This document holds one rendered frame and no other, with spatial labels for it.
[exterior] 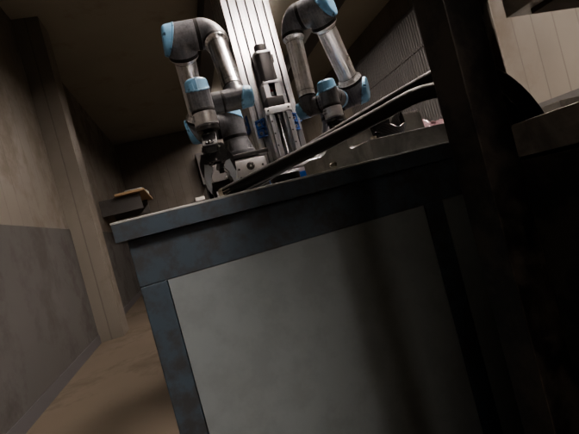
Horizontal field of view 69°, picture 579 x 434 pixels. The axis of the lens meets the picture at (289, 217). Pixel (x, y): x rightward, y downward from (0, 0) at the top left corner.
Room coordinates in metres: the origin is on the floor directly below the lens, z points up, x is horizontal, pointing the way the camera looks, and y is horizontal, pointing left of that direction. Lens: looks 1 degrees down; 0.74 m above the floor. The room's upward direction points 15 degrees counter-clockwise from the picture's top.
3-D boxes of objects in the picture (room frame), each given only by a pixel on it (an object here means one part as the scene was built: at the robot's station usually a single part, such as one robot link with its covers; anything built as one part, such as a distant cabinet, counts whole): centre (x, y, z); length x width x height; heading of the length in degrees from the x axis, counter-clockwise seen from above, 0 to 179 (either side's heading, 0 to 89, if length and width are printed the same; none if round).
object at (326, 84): (1.67, -0.27, 1.14); 0.09 x 0.08 x 0.11; 153
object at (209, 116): (1.33, 0.18, 1.08); 0.08 x 0.08 x 0.05
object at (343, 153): (1.34, -0.30, 0.87); 0.50 x 0.26 x 0.14; 17
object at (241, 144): (1.96, 0.15, 1.09); 0.15 x 0.15 x 0.10
